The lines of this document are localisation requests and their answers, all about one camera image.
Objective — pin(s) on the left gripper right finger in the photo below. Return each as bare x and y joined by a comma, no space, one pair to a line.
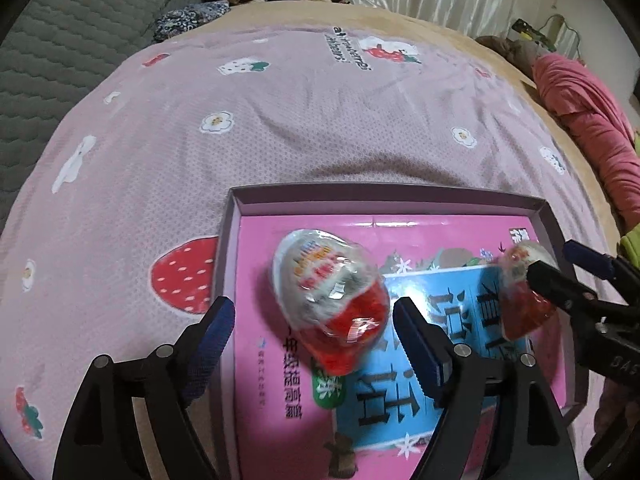
528,439

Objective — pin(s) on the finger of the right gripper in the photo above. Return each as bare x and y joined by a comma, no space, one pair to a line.
590,259
565,289

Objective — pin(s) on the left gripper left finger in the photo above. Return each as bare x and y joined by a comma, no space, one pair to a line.
100,439

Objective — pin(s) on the red chocolate egg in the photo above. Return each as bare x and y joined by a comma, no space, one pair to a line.
522,310
332,295

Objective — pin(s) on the green fleece cloth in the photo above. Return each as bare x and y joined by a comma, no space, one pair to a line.
631,244

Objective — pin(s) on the pink rolled blanket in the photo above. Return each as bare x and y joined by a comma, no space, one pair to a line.
597,124

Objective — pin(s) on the pink strawberry print blanket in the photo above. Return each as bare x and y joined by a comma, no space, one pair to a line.
144,164

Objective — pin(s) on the shallow purple box tray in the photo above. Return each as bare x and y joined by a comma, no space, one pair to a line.
333,199

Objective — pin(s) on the blue patterned cloth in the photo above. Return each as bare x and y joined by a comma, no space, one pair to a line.
194,15

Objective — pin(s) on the grey quilted headboard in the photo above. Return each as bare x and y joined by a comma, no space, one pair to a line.
54,54

